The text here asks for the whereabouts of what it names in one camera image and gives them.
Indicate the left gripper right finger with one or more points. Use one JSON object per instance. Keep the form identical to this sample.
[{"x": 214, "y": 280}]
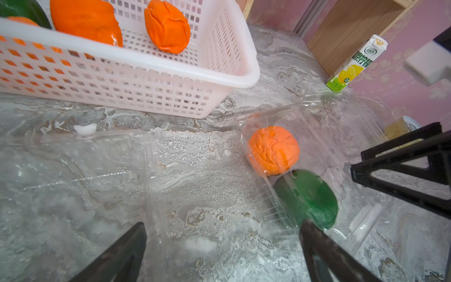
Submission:
[{"x": 326, "y": 261}]

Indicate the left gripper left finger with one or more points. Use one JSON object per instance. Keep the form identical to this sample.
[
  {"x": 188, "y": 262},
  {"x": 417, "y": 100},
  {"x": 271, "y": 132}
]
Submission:
[{"x": 121, "y": 262}]

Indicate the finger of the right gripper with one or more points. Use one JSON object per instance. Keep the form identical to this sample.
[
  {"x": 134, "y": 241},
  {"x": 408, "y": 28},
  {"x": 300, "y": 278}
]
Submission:
[
  {"x": 403, "y": 141},
  {"x": 429, "y": 160}
]

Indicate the green fruit container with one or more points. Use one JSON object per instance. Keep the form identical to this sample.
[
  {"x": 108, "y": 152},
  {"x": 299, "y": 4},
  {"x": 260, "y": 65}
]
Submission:
[
  {"x": 26, "y": 9},
  {"x": 305, "y": 195}
]

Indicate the clear clamshell container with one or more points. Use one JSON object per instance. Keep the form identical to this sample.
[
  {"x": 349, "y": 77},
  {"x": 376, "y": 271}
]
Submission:
[
  {"x": 331, "y": 130},
  {"x": 66, "y": 198}
]

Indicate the orange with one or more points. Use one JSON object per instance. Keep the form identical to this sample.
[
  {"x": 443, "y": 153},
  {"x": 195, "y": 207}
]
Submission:
[
  {"x": 23, "y": 20},
  {"x": 167, "y": 27},
  {"x": 275, "y": 150},
  {"x": 94, "y": 20}
]

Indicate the yellow tin can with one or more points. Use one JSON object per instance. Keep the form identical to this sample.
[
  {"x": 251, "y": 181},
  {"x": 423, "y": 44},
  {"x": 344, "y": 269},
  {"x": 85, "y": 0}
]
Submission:
[{"x": 402, "y": 126}]

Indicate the lemon drink carton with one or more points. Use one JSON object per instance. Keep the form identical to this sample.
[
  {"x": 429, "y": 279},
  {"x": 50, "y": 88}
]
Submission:
[{"x": 355, "y": 64}]

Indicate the wooden two-tier shelf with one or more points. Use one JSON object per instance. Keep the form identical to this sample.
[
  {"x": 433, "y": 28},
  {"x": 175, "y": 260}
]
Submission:
[{"x": 345, "y": 27}]

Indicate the white plastic basket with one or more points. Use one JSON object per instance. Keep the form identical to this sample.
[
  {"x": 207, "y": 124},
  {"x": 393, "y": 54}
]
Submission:
[{"x": 220, "y": 57}]

